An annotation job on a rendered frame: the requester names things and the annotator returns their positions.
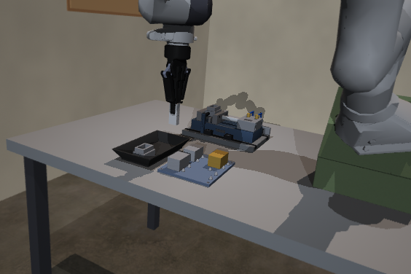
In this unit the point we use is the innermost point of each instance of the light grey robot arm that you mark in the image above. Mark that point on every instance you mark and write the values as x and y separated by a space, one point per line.
370 37

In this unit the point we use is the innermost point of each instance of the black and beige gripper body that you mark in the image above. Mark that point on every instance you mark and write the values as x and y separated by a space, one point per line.
177 56

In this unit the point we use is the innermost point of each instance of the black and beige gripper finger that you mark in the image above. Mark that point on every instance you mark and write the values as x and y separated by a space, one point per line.
183 83
171 87

